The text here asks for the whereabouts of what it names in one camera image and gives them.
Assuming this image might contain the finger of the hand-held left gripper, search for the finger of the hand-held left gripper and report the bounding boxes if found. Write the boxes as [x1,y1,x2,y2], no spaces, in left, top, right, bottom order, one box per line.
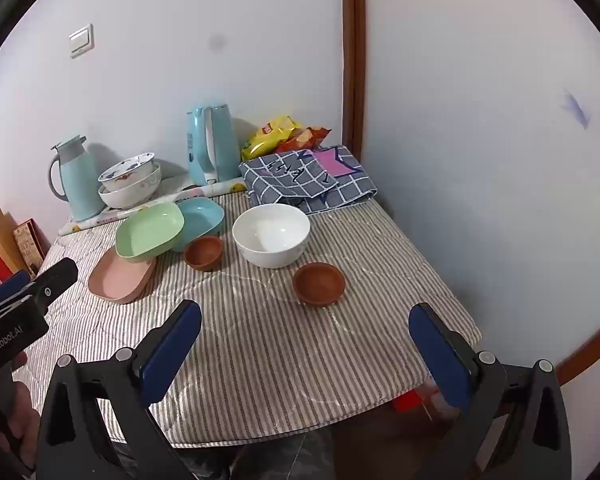
[0,270,33,307]
[28,258,79,317]

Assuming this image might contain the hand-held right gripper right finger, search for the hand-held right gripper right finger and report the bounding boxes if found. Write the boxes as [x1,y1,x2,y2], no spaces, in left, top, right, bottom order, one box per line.
[408,302,573,480]

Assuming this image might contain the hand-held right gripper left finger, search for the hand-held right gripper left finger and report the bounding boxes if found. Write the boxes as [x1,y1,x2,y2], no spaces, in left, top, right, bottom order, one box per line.
[37,300,203,480]

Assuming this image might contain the pink plate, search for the pink plate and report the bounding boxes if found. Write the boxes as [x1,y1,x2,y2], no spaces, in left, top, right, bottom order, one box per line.
[88,246,157,305]

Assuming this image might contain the green plate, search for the green plate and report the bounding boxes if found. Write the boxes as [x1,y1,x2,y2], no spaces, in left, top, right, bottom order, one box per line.
[116,203,185,264]

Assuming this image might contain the small brown bowl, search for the small brown bowl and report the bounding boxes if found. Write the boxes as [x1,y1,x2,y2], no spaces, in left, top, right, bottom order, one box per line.
[184,236,224,273]

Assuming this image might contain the shallow brown bowl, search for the shallow brown bowl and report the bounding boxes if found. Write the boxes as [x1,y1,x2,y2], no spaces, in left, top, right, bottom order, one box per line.
[293,262,346,307]

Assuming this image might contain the blue plate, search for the blue plate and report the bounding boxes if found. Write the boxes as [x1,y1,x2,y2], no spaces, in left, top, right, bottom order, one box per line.
[172,197,225,253]

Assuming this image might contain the large white bowl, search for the large white bowl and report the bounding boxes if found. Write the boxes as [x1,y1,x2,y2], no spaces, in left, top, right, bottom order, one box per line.
[232,204,311,269]

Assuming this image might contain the person's left hand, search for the person's left hand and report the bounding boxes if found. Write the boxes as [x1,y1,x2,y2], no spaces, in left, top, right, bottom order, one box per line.
[0,351,41,461]

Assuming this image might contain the patterned brown box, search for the patterned brown box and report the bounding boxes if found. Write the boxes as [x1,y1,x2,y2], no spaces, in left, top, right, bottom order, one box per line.
[14,218,50,273]

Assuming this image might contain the small red object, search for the small red object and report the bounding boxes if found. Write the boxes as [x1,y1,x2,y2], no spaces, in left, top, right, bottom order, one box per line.
[394,389,427,412]

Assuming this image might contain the light blue thermos jug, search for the light blue thermos jug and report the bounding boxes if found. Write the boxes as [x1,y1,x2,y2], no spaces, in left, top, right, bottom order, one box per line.
[48,135,105,222]

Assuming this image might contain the striped quilted blanket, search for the striped quilted blanket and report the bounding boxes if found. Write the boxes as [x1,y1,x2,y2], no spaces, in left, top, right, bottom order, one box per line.
[14,192,482,448]

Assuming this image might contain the white embossed ceramic bowl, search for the white embossed ceramic bowl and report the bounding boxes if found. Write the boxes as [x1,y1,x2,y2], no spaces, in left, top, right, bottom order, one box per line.
[98,162,161,209]

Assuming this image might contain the floral patterned ceramic bowl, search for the floral patterned ceramic bowl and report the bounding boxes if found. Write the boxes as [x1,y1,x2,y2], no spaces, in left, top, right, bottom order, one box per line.
[98,152,155,193]

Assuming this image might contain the brown wooden baseboard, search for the brown wooden baseboard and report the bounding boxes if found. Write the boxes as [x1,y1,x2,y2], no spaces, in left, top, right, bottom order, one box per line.
[555,310,600,386]

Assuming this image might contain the rolled fruit print sheet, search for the rolled fruit print sheet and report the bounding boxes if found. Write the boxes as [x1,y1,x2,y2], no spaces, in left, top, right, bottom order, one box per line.
[60,180,248,236]

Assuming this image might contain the light blue electric kettle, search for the light blue electric kettle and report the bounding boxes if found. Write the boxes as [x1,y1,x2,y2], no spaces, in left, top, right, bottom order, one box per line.
[186,104,241,187]

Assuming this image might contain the grey checkered folded cloth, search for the grey checkered folded cloth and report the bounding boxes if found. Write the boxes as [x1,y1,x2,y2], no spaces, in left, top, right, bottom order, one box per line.
[240,145,378,215]

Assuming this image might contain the yellow chips bag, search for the yellow chips bag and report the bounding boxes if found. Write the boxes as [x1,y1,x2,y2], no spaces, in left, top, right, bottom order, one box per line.
[241,116,305,162]

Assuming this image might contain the red chips bag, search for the red chips bag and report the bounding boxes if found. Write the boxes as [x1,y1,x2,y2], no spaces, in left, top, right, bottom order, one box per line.
[280,126,332,154]

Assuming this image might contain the white wall switch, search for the white wall switch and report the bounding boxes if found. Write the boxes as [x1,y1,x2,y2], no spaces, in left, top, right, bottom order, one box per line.
[68,25,95,59]

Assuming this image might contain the brown wooden door frame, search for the brown wooden door frame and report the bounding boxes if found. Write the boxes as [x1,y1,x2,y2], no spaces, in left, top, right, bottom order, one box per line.
[340,0,365,161]

